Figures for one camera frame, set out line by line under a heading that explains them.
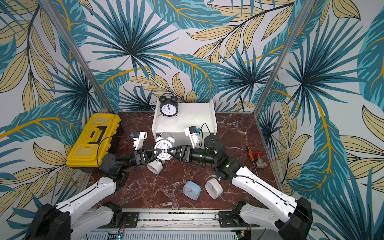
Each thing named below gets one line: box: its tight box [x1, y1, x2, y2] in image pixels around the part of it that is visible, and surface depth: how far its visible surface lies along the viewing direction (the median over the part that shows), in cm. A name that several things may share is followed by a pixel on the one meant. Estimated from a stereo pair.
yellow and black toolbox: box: [66, 113, 124, 173], surface depth 85 cm
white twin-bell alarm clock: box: [154, 132, 176, 164], surface depth 63 cm
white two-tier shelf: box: [152, 100, 218, 149], surface depth 73 cm
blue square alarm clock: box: [183, 180, 202, 201], surface depth 79 cm
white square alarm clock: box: [205, 178, 224, 200], surface depth 80 cm
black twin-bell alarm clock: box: [159, 93, 179, 117], surface depth 70 cm
